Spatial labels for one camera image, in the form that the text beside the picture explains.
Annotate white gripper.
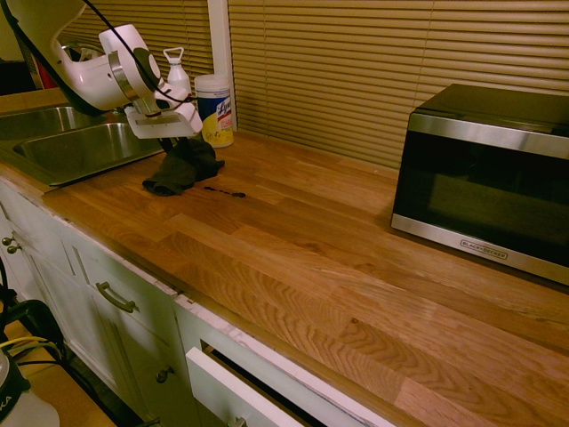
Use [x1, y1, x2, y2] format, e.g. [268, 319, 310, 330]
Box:
[124, 103, 204, 153]

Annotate dark green towel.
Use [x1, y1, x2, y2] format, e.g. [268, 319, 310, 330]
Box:
[141, 138, 226, 197]

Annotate dark liquid spill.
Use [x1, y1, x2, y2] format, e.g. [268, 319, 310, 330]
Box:
[204, 185, 249, 199]

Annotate disinfecting wipes canister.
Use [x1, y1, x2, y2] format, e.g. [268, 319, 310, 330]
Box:
[194, 74, 236, 149]

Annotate white water bottle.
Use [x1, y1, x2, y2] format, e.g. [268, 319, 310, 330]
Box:
[162, 46, 193, 97]

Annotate stainless steel sink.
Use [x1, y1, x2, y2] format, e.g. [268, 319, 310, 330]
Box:
[0, 104, 168, 188]

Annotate chrome faucet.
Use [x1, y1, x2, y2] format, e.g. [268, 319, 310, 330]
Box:
[60, 42, 104, 61]

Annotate white kitchen cabinet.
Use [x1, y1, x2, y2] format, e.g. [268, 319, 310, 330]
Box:
[0, 175, 395, 427]

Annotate wide tan window blind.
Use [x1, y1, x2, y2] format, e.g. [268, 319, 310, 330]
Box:
[228, 0, 569, 171]

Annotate open white drawer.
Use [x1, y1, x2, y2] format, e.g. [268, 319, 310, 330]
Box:
[185, 345, 315, 427]

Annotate black steel microwave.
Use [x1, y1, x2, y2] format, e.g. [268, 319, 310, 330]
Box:
[390, 83, 569, 287]

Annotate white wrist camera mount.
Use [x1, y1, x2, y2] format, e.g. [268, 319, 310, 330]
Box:
[153, 80, 197, 117]

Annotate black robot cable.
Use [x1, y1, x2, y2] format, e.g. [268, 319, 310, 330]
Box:
[82, 0, 197, 107]

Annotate broad white window post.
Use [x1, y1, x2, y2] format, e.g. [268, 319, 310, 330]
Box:
[205, 0, 239, 133]

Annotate closed drawer metal handle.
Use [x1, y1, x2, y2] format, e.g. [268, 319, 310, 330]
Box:
[94, 280, 137, 314]

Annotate yellow cable bundle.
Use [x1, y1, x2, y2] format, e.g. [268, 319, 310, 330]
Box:
[0, 335, 51, 353]

